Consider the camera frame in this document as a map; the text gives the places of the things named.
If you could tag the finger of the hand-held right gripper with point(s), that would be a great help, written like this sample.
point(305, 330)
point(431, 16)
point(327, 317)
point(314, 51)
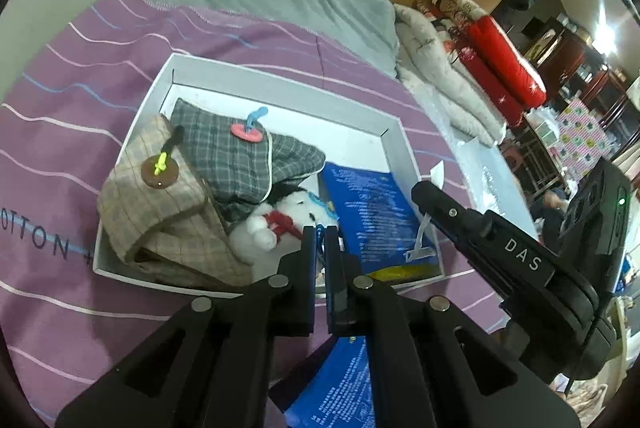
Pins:
point(445, 213)

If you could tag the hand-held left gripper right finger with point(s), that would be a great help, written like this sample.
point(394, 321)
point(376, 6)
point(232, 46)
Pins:
point(332, 258)

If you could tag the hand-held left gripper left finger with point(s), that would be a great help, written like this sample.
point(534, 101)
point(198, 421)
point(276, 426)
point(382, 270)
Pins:
point(310, 253)

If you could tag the blue printed packet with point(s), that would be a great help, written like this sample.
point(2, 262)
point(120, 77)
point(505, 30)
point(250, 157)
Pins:
point(370, 218)
point(335, 388)

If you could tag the white plush toy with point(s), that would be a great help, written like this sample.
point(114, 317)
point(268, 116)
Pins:
point(260, 228)

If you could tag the yellow tissue packet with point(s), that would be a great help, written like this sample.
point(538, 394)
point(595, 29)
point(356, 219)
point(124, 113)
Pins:
point(400, 273)

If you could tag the green plaid pouch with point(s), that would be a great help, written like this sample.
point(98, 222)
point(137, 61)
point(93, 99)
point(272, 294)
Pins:
point(225, 158)

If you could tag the white cardboard box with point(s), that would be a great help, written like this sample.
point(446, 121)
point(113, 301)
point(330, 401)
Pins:
point(310, 113)

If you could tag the clear plastic sheet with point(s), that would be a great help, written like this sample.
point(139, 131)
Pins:
point(490, 168)

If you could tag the white folded quilt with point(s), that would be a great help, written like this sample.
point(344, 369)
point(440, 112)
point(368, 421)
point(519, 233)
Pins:
point(450, 73)

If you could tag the floral tablecloth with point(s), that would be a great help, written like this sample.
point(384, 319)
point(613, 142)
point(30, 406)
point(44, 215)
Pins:
point(585, 128)

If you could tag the beige plaid pouch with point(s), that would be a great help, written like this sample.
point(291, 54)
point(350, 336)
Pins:
point(150, 208)

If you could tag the red folded quilt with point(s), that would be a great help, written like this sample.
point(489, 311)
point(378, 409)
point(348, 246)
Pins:
point(505, 58)

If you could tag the dark wooden cabinet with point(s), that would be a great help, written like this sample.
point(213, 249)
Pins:
point(565, 58)

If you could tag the floral folded quilt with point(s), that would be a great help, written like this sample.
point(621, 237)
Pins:
point(440, 3)

